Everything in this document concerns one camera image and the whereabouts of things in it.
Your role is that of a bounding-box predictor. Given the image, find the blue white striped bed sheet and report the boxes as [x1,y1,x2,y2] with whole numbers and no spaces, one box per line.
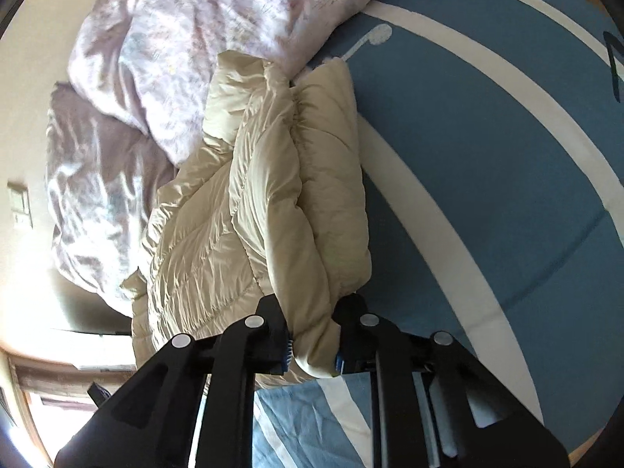
[251,0,624,468]

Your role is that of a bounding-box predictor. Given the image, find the wooden-framed window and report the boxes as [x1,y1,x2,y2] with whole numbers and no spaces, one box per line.
[10,355,137,468]

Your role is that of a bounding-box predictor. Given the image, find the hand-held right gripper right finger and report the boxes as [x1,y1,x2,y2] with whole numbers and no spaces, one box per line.
[333,294,570,468]

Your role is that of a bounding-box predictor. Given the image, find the white wall switch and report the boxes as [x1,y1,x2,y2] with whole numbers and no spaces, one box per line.
[7,183,31,215]

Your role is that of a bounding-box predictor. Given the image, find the cream quilted down jacket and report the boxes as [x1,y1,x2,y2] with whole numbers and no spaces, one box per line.
[119,50,374,388]

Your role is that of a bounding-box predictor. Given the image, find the black monitor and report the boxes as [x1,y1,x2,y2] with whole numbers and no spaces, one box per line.
[49,292,133,338]

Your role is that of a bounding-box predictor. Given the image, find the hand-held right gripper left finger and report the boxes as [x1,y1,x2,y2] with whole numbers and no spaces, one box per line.
[53,295,293,468]

